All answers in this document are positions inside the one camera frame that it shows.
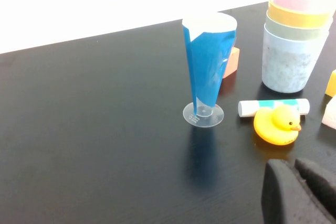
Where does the pink plastic cup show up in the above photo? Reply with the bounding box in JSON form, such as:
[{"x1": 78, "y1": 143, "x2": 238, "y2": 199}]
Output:
[{"x1": 272, "y1": 0, "x2": 336, "y2": 13}]

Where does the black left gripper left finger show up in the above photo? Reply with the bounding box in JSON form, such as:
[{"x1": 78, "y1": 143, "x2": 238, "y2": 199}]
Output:
[{"x1": 261, "y1": 158, "x2": 332, "y2": 224}]

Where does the red-orange foam cube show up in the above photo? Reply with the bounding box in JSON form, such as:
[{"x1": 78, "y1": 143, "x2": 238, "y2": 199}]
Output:
[{"x1": 222, "y1": 47, "x2": 241, "y2": 79}]

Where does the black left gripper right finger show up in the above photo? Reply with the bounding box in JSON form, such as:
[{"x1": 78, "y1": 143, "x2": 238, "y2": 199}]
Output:
[{"x1": 293, "y1": 157, "x2": 336, "y2": 221}]

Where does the blue conical measuring cup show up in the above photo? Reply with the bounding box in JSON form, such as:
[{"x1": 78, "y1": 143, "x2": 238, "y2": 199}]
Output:
[{"x1": 182, "y1": 12, "x2": 238, "y2": 128}]

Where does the white foam cube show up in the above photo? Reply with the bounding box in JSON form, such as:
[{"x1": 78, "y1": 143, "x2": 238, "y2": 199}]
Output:
[{"x1": 321, "y1": 100, "x2": 336, "y2": 128}]

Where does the green plastic cup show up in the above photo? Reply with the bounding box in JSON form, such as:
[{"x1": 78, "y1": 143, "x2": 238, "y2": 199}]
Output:
[{"x1": 265, "y1": 8, "x2": 333, "y2": 40}]

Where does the yellow rubber duck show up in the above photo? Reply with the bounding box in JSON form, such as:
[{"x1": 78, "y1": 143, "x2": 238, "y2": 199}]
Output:
[{"x1": 253, "y1": 105, "x2": 302, "y2": 146}]

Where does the light blue plastic cup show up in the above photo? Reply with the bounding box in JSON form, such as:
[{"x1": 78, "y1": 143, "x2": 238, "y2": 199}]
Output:
[{"x1": 261, "y1": 23, "x2": 330, "y2": 94}]

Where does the white green glue stick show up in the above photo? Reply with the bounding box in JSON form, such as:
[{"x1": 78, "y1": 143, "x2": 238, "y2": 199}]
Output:
[{"x1": 238, "y1": 98, "x2": 310, "y2": 118}]

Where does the yellow plastic cup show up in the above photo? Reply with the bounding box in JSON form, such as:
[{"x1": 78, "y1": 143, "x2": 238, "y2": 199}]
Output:
[{"x1": 267, "y1": 0, "x2": 336, "y2": 29}]

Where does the yellow foam cube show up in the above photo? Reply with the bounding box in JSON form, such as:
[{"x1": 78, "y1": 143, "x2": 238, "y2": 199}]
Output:
[{"x1": 324, "y1": 69, "x2": 336, "y2": 98}]

